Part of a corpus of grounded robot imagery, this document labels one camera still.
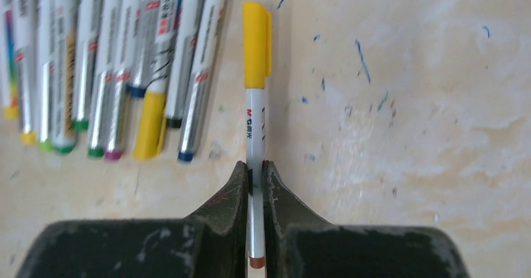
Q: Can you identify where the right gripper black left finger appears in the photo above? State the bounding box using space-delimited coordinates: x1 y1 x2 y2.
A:
17 162 249 277

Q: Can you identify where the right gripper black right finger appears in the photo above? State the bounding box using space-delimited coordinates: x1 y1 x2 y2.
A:
263 161 469 277

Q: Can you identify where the yellow pen cap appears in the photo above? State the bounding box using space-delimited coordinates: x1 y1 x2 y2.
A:
242 1 272 89

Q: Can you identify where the marker, navy cap, green end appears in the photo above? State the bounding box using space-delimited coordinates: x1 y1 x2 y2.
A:
72 0 102 131

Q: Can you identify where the marker, blue cap, purple end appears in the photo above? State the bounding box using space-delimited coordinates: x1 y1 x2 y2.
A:
104 0 141 161

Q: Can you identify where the marker, clear cap, green end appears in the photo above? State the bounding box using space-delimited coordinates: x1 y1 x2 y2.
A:
51 0 79 154

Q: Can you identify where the marker, brown cap, yellow end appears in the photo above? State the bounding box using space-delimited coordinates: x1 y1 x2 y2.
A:
12 0 37 145

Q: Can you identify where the marker, purple cap, yellow end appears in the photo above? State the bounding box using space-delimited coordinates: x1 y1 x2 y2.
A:
1 0 19 119

